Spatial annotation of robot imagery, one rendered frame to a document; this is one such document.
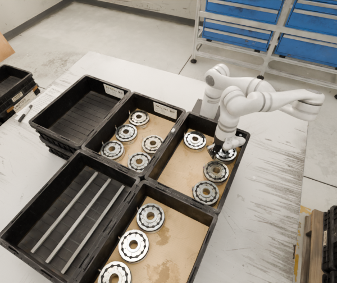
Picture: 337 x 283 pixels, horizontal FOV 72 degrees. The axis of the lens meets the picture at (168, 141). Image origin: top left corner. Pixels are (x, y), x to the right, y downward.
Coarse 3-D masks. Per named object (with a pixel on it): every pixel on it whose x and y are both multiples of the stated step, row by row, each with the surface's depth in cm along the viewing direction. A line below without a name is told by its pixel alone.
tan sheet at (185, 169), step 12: (180, 144) 107; (180, 156) 103; (192, 156) 103; (204, 156) 103; (168, 168) 100; (180, 168) 100; (192, 168) 100; (228, 168) 100; (168, 180) 96; (180, 180) 96; (192, 180) 96; (204, 192) 93; (216, 204) 90
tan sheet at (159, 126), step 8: (128, 120) 117; (152, 120) 117; (160, 120) 117; (144, 128) 114; (152, 128) 114; (160, 128) 114; (168, 128) 114; (144, 136) 110; (160, 136) 110; (136, 144) 107; (128, 152) 105; (136, 152) 105; (120, 160) 102
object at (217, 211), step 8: (192, 112) 106; (184, 120) 103; (208, 120) 103; (176, 128) 100; (248, 136) 97; (168, 144) 95; (160, 152) 93; (240, 152) 93; (240, 160) 90; (152, 168) 88; (144, 176) 86; (232, 176) 86; (176, 192) 82; (224, 192) 82; (192, 200) 80; (224, 200) 80; (208, 208) 78
